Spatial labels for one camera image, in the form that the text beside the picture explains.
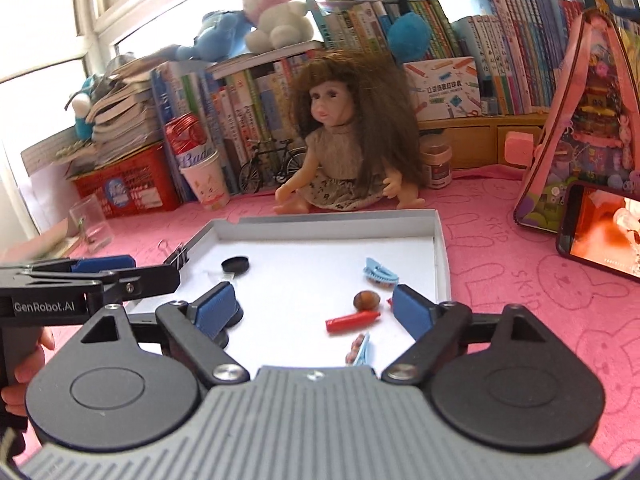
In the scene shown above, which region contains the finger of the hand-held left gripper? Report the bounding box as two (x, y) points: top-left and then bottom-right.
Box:
(99, 263), (182, 307)
(70, 255), (137, 276)

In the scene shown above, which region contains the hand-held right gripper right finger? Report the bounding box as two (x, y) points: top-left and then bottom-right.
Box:
(381, 284), (543, 386)

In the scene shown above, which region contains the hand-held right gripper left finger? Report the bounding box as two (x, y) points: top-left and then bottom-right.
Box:
(82, 281), (251, 386)

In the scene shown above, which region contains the small red elongated toy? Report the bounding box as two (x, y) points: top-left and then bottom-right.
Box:
(326, 310), (381, 333)

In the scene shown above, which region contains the white cardboard box tray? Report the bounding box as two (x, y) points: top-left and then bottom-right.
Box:
(127, 209), (453, 376)

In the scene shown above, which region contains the person's left hand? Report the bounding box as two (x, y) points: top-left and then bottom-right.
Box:
(0, 328), (56, 417)

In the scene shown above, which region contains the black binder clip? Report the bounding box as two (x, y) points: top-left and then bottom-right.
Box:
(159, 241), (191, 273)

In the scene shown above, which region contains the clear plastic container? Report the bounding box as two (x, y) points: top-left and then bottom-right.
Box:
(69, 194), (115, 252)

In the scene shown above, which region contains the blue hair claw clip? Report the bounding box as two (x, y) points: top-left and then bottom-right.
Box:
(362, 257), (400, 288)

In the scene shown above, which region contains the blue beaded hair clip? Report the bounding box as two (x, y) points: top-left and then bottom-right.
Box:
(345, 332), (372, 367)

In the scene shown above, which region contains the pink rabbit-print mat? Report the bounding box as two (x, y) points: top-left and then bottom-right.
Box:
(0, 162), (640, 480)

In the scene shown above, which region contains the red plastic basket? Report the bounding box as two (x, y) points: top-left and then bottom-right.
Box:
(70, 142), (182, 218)

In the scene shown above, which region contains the white paper cup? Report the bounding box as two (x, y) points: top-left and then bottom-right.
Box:
(179, 150), (231, 211)

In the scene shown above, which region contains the white printed paper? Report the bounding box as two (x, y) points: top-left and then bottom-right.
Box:
(21, 132), (96, 177)

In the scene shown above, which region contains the black toy bicycle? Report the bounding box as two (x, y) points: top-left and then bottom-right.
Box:
(238, 140), (307, 195)

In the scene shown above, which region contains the small blue and white plush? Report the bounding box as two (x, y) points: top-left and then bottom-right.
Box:
(65, 74), (101, 142)

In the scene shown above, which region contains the white-lidded jar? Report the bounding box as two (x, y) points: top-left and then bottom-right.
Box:
(419, 132), (453, 190)

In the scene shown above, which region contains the pile of worn books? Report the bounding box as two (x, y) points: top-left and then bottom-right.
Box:
(65, 55), (168, 168)

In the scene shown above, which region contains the red drink can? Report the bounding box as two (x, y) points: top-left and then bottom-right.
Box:
(165, 112), (217, 168)

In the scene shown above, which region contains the brown-haired baby doll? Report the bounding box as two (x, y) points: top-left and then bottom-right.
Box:
(274, 51), (427, 215)

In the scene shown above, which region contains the wooden drawer unit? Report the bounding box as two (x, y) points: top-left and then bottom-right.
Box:
(417, 112), (551, 171)

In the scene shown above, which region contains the pink drawer knob block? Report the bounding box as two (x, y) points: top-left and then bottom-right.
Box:
(504, 130), (537, 167)

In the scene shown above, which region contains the row of tall books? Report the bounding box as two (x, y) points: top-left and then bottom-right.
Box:
(150, 52), (326, 201)

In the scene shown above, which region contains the black smartphone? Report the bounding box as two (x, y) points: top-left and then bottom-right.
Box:
(556, 181), (640, 282)

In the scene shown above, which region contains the white label printer box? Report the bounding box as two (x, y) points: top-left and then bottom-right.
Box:
(402, 55), (483, 122)

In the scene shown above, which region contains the white shelf board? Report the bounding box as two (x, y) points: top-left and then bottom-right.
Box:
(205, 40), (326, 81)

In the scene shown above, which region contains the pink triangular pencil bag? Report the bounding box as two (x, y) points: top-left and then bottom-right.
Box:
(515, 10), (640, 233)

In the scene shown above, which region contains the blue animal plush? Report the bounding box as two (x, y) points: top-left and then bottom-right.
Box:
(175, 9), (256, 62)

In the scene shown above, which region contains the row of blue-spined books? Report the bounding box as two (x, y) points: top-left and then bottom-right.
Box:
(450, 0), (586, 117)

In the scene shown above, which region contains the large blue cat plush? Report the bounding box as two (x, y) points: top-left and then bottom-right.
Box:
(331, 0), (438, 63)

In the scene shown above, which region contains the white and pink bunny plush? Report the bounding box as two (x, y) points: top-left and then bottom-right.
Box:
(235, 0), (313, 53)

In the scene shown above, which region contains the row of small books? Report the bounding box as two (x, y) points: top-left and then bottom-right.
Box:
(307, 0), (461, 63)

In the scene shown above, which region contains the white window frame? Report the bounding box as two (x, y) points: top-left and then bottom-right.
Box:
(0, 0), (251, 86)

